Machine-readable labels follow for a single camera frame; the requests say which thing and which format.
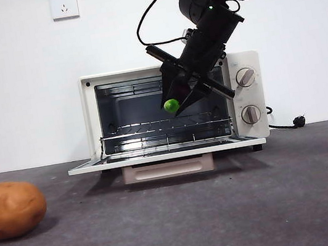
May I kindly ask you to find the purple eggplant with green stem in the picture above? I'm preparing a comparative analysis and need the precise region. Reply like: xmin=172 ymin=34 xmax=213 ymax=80
xmin=158 ymin=73 xmax=195 ymax=115

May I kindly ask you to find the glass oven door with handle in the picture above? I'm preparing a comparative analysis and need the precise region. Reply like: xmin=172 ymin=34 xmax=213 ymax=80
xmin=66 ymin=131 xmax=270 ymax=194

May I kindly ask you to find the cream oven temperature knob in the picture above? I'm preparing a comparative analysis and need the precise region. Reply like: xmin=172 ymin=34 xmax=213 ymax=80
xmin=233 ymin=67 xmax=257 ymax=89

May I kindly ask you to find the cream oven timer knob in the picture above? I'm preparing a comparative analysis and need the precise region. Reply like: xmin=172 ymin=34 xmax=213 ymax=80
xmin=239 ymin=103 xmax=263 ymax=126

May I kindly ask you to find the cream Toshiba toaster oven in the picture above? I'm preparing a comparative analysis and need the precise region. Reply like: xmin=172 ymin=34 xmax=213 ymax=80
xmin=78 ymin=49 xmax=274 ymax=178

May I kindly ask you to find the brown potato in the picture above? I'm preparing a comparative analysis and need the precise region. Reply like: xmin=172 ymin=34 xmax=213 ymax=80
xmin=0 ymin=176 xmax=52 ymax=240

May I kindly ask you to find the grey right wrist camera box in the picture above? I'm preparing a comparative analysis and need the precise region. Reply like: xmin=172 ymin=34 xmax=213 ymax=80
xmin=182 ymin=27 xmax=197 ymax=42

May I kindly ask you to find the metal wire oven rack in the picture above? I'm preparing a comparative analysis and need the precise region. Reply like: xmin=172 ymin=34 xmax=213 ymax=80
xmin=98 ymin=108 xmax=237 ymax=158

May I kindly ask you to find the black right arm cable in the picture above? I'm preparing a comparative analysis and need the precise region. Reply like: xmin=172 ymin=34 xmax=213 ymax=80
xmin=131 ymin=0 xmax=213 ymax=49

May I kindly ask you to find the black oven power cable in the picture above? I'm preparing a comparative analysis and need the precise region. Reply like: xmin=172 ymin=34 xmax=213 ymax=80
xmin=263 ymin=99 xmax=308 ymax=134

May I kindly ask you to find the white wall socket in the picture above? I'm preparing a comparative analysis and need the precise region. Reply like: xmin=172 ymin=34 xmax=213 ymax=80
xmin=49 ymin=0 xmax=80 ymax=22

